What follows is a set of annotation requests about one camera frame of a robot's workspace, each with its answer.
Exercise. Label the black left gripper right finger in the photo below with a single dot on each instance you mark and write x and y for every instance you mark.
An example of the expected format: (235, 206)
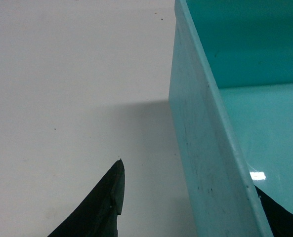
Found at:
(279, 219)

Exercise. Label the turquoise plastic bin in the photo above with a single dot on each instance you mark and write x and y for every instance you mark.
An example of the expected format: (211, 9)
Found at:
(231, 98)

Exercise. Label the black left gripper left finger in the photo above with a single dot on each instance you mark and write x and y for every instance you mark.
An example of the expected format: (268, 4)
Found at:
(96, 216)

